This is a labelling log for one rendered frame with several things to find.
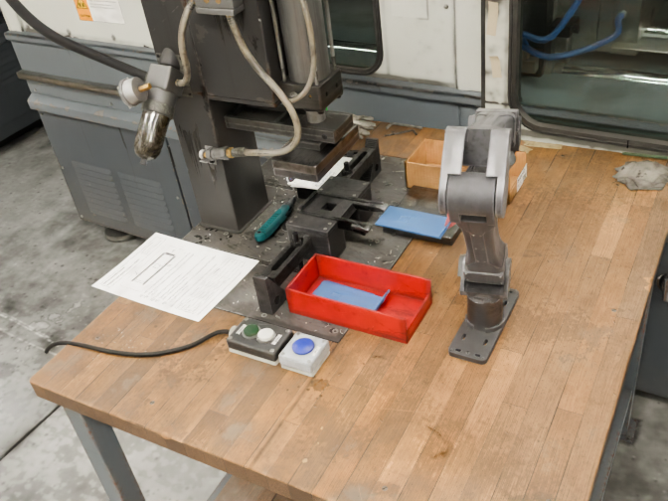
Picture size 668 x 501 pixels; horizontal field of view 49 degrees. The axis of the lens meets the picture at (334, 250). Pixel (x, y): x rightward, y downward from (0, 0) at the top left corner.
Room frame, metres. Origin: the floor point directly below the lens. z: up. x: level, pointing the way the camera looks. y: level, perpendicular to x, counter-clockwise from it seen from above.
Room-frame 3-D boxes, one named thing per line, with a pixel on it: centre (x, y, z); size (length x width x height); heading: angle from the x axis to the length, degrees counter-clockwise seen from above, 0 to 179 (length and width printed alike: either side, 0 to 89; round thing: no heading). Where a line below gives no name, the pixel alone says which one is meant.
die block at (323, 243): (1.34, -0.01, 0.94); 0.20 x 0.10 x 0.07; 147
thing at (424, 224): (1.21, -0.17, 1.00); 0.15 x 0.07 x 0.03; 56
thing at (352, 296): (1.10, -0.01, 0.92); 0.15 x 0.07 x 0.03; 53
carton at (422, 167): (1.47, -0.33, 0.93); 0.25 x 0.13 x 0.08; 57
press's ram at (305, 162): (1.36, 0.06, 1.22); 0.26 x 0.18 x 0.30; 57
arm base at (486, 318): (0.98, -0.25, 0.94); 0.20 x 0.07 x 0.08; 147
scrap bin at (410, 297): (1.08, -0.03, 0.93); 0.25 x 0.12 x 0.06; 57
